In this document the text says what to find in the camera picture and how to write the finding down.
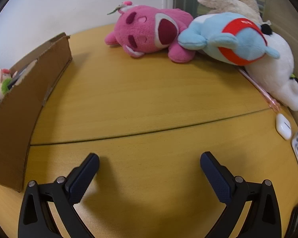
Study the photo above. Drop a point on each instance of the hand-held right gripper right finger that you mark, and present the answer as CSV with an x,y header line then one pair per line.
x,y
217,178

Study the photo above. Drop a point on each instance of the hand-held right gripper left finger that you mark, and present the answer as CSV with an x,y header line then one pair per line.
x,y
83,178

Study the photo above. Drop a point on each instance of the brown cardboard box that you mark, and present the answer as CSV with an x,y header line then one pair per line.
x,y
19,119

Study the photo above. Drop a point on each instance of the wooden desktop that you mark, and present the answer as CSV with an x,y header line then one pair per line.
x,y
139,104

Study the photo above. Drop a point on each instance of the white earbuds case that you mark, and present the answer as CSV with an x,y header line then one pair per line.
x,y
283,126

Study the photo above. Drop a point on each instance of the pink pen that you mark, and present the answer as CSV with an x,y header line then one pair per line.
x,y
262,91

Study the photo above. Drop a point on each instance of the white plush toy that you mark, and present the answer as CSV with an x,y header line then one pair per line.
x,y
275,67

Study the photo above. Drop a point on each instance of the pig plush in teal outfit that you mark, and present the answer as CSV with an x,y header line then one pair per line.
x,y
0,79

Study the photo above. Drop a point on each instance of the blue plush toy red band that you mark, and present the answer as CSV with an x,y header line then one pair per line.
x,y
206,37

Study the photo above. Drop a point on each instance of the pink plush toy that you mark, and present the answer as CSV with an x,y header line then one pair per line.
x,y
144,29

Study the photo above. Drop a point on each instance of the cream plush rabbit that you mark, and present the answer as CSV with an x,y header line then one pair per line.
x,y
238,2

